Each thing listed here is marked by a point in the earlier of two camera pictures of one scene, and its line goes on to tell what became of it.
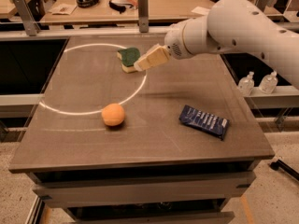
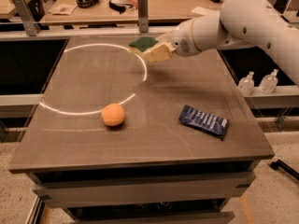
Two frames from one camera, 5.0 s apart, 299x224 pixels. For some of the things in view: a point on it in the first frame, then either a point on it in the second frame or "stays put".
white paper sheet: (201, 10) stays put
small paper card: (63, 9) stays put
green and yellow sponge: (129, 56) → (144, 43)
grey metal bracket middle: (143, 11) stays put
